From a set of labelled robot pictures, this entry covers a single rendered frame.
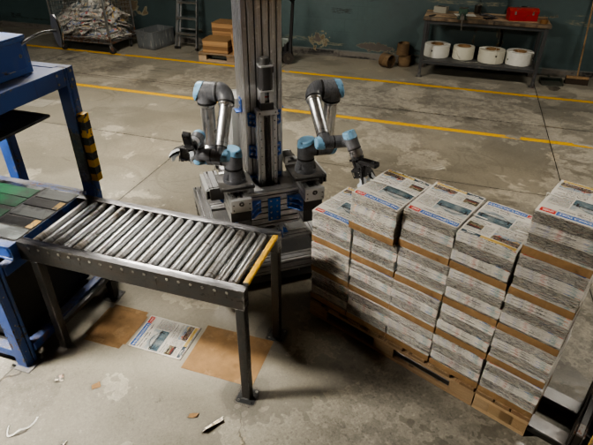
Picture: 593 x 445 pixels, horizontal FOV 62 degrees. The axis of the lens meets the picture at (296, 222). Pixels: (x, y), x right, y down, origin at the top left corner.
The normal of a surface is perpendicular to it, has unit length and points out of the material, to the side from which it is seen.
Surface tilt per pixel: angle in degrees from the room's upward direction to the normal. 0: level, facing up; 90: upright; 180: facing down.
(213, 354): 0
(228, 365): 0
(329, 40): 90
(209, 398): 0
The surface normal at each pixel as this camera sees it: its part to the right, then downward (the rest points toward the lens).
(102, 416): 0.01, -0.84
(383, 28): -0.30, 0.51
